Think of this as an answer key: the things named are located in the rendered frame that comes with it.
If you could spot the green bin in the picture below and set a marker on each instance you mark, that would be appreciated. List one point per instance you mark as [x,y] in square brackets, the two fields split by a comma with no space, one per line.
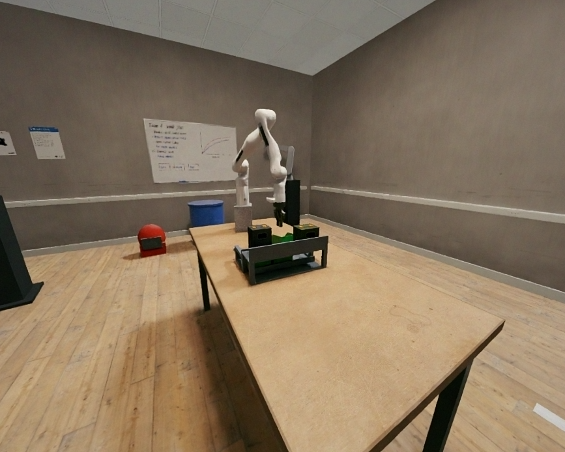
[281,260]
[259,264]
[278,239]

